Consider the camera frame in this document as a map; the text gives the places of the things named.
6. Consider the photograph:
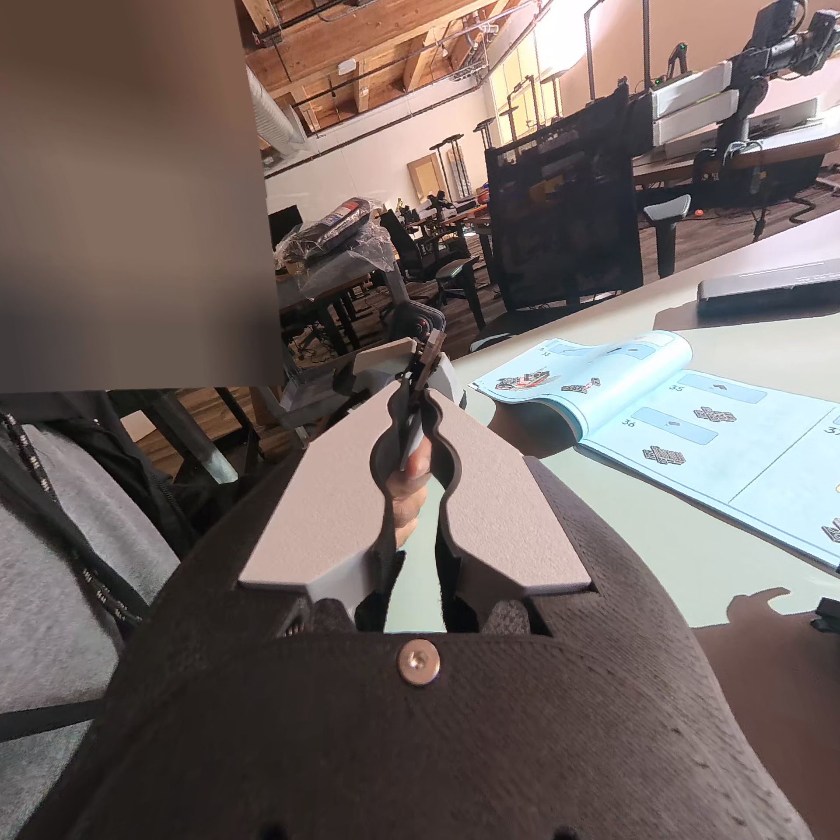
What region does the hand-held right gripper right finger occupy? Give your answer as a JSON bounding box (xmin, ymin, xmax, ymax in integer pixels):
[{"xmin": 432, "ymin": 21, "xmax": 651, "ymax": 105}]
[{"xmin": 425, "ymin": 387, "xmax": 593, "ymax": 599}]

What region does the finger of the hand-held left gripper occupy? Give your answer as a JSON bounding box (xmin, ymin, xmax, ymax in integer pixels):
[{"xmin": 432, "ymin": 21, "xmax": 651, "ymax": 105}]
[
  {"xmin": 333, "ymin": 336, "xmax": 419, "ymax": 395},
  {"xmin": 430, "ymin": 354, "xmax": 468, "ymax": 413}
]

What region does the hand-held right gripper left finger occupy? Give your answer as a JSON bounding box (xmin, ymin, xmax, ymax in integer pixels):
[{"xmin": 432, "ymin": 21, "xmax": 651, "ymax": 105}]
[{"xmin": 238, "ymin": 381, "xmax": 409, "ymax": 608}]

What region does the wooden side desk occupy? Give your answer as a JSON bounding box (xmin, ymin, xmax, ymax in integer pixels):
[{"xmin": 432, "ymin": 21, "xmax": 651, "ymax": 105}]
[{"xmin": 633, "ymin": 121, "xmax": 840, "ymax": 198}]

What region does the person's left hand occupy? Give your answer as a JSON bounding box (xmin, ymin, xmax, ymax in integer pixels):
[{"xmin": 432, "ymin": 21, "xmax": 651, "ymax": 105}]
[{"xmin": 386, "ymin": 436, "xmax": 435, "ymax": 551}]

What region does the black office chair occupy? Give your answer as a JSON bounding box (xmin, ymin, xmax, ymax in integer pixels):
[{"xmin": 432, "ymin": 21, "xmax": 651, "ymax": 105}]
[
  {"xmin": 484, "ymin": 84, "xmax": 693, "ymax": 316},
  {"xmin": 379, "ymin": 209, "xmax": 490, "ymax": 332}
]

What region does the grey side table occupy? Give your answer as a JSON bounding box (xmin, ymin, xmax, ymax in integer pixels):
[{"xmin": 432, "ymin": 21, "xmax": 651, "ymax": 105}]
[{"xmin": 276, "ymin": 252, "xmax": 401, "ymax": 358}]

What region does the black plastic-wrapped item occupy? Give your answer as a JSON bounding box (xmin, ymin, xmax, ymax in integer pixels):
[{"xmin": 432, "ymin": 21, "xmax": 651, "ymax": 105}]
[{"xmin": 276, "ymin": 199, "xmax": 395, "ymax": 270}]

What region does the black jacket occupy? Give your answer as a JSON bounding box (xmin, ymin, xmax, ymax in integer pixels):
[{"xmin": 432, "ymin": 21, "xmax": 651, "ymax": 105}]
[{"xmin": 0, "ymin": 390, "xmax": 198, "ymax": 552}]

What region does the light blue instruction booklet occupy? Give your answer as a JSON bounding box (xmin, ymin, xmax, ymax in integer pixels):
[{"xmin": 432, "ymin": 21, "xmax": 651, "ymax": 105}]
[{"xmin": 471, "ymin": 330, "xmax": 840, "ymax": 571}]

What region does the grey hoodie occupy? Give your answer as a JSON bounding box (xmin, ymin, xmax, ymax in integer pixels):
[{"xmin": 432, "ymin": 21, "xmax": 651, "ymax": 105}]
[{"xmin": 0, "ymin": 423, "xmax": 181, "ymax": 840}]

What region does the black rectangular box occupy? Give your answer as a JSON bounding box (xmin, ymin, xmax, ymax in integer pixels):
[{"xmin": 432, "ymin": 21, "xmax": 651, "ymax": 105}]
[{"xmin": 696, "ymin": 258, "xmax": 840, "ymax": 320}]

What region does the white flat box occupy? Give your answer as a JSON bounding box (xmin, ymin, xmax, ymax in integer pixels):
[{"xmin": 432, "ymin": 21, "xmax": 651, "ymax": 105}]
[
  {"xmin": 653, "ymin": 92, "xmax": 736, "ymax": 148},
  {"xmin": 650, "ymin": 61, "xmax": 732, "ymax": 119}
]

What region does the silver ventilation duct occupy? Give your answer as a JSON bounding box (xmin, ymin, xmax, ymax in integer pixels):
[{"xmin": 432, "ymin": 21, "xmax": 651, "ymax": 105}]
[{"xmin": 247, "ymin": 64, "xmax": 309, "ymax": 165}]

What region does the black white drawstring cord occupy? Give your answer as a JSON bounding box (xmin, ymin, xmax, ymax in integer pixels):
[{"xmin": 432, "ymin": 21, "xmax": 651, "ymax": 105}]
[{"xmin": 0, "ymin": 412, "xmax": 144, "ymax": 624}]

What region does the black strap with buckle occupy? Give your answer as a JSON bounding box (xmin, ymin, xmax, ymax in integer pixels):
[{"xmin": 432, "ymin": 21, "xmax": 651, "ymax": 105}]
[{"xmin": 0, "ymin": 699, "xmax": 106, "ymax": 742}]

